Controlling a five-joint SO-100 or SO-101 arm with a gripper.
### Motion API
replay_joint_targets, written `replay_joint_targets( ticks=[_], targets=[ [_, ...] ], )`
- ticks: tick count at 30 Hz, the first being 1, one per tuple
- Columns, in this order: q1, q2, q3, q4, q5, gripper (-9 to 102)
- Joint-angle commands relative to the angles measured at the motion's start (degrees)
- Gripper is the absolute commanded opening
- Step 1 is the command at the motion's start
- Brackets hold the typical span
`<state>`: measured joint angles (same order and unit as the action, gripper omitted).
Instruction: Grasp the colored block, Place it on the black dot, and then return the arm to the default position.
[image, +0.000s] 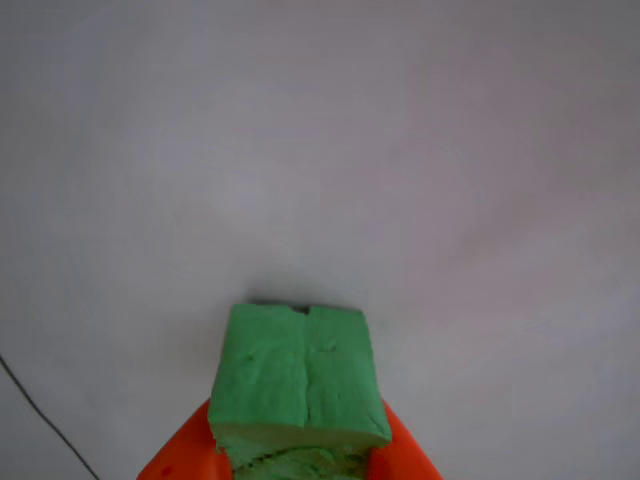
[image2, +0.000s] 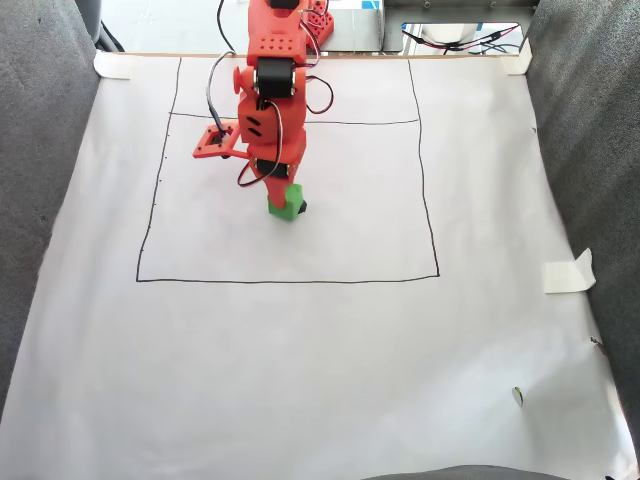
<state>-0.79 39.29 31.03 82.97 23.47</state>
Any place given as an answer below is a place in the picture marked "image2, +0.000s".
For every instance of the green block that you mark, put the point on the green block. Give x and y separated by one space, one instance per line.
292 207

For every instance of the black dot mark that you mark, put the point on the black dot mark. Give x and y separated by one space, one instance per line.
303 207

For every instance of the white paper sheet with drawn rectangle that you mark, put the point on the white paper sheet with drawn rectangle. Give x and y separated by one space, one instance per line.
320 350

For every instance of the blue box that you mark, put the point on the blue box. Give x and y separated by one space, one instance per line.
371 4

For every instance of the gray cloth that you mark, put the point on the gray cloth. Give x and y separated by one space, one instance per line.
590 150
35 150

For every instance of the white tape piece with folded corner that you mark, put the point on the white tape piece with folded corner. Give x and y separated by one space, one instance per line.
565 277

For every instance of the small round white sticker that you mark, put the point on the small round white sticker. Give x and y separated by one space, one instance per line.
517 396

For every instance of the orange camera mount with camera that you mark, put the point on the orange camera mount with camera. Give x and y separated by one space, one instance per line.
200 150

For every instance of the gray metal frame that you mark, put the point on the gray metal frame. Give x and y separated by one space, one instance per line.
450 12

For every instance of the dark gray post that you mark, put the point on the dark gray post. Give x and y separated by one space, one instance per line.
89 17

